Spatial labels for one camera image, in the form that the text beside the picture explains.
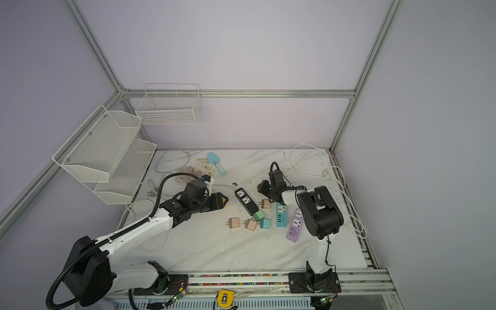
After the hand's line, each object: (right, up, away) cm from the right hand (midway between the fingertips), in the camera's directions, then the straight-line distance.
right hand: (258, 186), depth 100 cm
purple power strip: (+17, -16, -13) cm, 27 cm away
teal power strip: (+11, -13, -10) cm, 19 cm away
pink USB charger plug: (-4, -16, -12) cm, 21 cm away
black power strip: (-7, -7, -5) cm, 11 cm away
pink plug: (+3, -8, -5) cm, 10 cm away
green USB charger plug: (0, -13, -9) cm, 16 cm away
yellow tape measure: (-13, -38, -30) cm, 50 cm away
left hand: (-16, -4, -18) cm, 24 cm away
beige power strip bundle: (-33, +10, +10) cm, 36 cm away
